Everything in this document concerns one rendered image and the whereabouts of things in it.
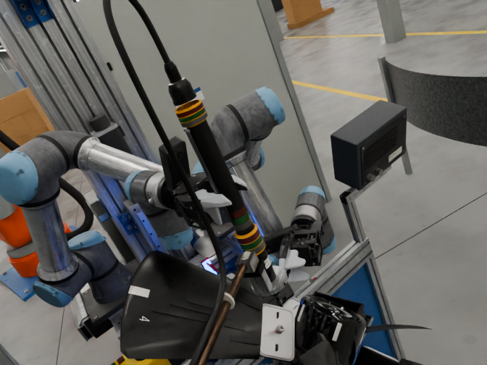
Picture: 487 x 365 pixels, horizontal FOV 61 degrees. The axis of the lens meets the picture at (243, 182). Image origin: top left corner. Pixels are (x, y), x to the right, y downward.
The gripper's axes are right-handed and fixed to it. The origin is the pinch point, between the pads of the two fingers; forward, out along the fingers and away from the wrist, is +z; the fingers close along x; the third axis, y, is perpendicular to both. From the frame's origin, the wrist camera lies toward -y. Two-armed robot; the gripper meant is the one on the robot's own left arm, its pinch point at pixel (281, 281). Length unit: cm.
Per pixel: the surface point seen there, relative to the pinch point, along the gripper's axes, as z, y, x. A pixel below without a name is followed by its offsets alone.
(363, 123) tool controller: -63, 16, -8
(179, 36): -167, -90, -36
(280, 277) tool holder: 11.3, 5.2, -12.0
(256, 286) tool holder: 15.1, 1.7, -13.4
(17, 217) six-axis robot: -178, -327, 88
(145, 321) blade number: 30.0, -10.1, -21.0
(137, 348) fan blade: 34.5, -9.2, -20.4
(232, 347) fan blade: 26.6, 0.4, -11.5
